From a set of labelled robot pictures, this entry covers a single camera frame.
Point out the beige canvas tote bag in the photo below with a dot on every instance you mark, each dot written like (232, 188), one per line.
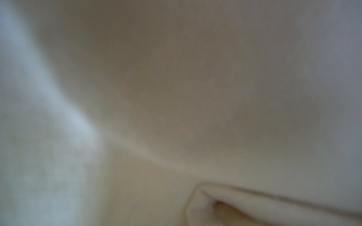
(181, 113)

